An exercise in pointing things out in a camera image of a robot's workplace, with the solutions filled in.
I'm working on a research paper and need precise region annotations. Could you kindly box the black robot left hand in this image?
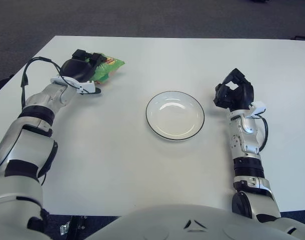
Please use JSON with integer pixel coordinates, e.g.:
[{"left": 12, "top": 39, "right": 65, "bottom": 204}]
[{"left": 59, "top": 49, "right": 106, "bottom": 96}]

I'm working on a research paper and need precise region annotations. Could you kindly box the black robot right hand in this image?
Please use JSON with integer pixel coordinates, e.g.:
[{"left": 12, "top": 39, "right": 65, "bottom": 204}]
[{"left": 212, "top": 67, "right": 255, "bottom": 111}]

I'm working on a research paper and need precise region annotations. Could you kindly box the green potato chip bag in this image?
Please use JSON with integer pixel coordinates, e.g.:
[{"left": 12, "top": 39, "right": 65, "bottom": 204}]
[{"left": 86, "top": 51, "right": 126, "bottom": 86}]

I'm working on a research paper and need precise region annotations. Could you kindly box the white plate black rim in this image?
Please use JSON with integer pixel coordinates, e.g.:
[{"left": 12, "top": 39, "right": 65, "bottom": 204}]
[{"left": 145, "top": 91, "right": 205, "bottom": 143}]

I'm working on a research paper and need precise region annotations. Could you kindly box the grey robot torso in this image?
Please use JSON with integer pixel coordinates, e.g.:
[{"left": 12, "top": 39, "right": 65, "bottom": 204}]
[{"left": 84, "top": 203, "right": 243, "bottom": 240}]

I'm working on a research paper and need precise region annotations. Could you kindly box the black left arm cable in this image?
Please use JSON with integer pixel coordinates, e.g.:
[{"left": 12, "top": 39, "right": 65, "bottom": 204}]
[{"left": 20, "top": 56, "right": 85, "bottom": 110}]

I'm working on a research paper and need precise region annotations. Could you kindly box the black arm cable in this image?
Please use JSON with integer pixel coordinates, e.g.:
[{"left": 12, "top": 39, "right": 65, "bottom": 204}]
[
  {"left": 257, "top": 116, "right": 270, "bottom": 152},
  {"left": 20, "top": 56, "right": 85, "bottom": 110}
]

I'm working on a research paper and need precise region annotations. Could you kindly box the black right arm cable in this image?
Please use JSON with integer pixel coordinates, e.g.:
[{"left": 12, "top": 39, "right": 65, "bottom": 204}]
[{"left": 257, "top": 116, "right": 270, "bottom": 152}]

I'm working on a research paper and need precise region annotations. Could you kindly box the black frame with metal bracket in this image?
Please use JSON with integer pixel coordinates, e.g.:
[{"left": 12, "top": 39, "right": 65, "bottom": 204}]
[{"left": 59, "top": 214, "right": 93, "bottom": 236}]

